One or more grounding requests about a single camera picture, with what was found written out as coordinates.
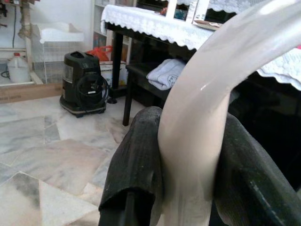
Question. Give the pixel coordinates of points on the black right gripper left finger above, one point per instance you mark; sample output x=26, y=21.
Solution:
x=136, y=160

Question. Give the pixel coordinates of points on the red plastic bag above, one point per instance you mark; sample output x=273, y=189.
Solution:
x=101, y=52

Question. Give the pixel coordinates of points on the long cardboard box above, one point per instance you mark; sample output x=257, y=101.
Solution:
x=28, y=93

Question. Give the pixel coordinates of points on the black canister vacuum cleaner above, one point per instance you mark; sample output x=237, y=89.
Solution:
x=75, y=70

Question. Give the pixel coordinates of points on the white printed box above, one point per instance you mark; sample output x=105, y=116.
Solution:
x=118, y=73

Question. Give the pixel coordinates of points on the flat brown tray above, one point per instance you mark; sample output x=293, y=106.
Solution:
x=207, y=24

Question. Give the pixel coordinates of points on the folded white towel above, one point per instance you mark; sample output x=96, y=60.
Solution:
x=164, y=74

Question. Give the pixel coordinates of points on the white bookshelf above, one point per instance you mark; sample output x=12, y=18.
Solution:
x=98, y=23

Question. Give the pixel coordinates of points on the white printed carton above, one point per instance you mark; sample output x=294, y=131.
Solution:
x=200, y=11

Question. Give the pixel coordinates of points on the white lace tablecloth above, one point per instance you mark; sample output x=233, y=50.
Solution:
x=145, y=26

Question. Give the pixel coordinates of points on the white plastic jug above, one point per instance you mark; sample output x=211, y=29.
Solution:
x=18, y=69

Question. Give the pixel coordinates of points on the black bench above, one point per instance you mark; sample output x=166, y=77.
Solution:
x=128, y=94

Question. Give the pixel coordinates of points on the white tray shelf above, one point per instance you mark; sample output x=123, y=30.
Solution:
x=61, y=35

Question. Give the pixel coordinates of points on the black table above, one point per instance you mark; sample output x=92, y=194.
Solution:
x=117, y=58

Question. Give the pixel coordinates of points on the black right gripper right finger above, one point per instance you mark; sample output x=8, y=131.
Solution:
x=247, y=179

